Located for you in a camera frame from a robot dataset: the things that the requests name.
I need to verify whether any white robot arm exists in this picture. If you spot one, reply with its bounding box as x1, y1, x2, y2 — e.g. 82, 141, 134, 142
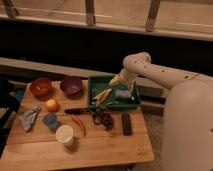
110, 52, 213, 171

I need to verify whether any silver spoon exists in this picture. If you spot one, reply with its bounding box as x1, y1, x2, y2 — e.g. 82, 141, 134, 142
106, 97, 134, 105

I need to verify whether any yellow banana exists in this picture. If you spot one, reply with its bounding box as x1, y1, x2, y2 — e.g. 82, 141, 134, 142
94, 88, 112, 102

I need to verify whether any orange fruit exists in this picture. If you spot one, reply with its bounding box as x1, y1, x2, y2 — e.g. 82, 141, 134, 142
45, 99, 59, 112

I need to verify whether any red bowl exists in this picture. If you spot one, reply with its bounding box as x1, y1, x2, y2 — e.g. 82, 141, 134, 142
30, 78, 52, 98

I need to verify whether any red chili pepper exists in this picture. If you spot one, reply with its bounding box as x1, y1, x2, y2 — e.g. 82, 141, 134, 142
71, 116, 86, 136

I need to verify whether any green plastic tray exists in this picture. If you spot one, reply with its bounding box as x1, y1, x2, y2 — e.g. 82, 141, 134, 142
87, 75, 141, 110

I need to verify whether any dark grape bunch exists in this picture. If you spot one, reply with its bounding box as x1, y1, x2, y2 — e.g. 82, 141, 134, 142
92, 108, 114, 130

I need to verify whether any purple bowl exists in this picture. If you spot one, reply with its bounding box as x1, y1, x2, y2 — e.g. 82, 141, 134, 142
60, 76, 83, 96

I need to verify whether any wooden cutting board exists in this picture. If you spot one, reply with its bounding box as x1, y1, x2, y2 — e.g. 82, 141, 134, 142
0, 81, 154, 170

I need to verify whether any white cup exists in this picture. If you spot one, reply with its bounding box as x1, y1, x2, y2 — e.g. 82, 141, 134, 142
55, 125, 74, 147

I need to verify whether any black rectangular block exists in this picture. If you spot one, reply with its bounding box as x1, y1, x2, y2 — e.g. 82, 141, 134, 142
121, 113, 132, 135

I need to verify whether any grey cloth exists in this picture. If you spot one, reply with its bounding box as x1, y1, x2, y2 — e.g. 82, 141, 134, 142
19, 105, 41, 132

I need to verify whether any grey sponge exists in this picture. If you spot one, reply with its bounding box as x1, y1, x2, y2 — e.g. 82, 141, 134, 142
115, 90, 131, 99

